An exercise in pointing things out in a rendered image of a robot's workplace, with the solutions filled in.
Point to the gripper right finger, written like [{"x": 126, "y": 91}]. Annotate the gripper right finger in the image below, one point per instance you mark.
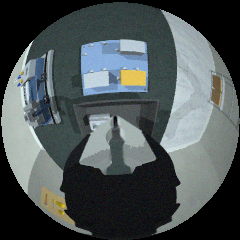
[{"x": 140, "y": 149}]

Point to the yellow block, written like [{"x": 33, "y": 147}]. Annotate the yellow block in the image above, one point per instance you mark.
[{"x": 133, "y": 77}]

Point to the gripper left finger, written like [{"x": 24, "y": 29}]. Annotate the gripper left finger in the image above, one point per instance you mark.
[{"x": 92, "y": 152}]

